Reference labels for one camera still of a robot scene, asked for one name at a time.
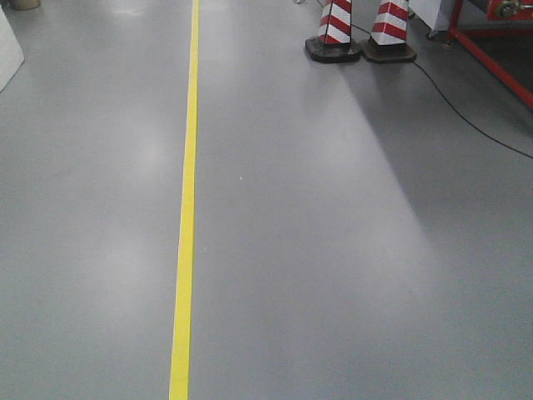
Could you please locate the cardboard tube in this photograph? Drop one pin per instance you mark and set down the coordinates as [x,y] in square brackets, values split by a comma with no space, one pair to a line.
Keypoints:
[24,5]

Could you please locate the red white traffic cone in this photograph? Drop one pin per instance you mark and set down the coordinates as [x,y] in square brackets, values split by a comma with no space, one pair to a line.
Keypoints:
[333,42]

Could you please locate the red conveyor frame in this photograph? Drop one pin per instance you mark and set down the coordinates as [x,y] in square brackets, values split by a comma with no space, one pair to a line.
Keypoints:
[503,45]

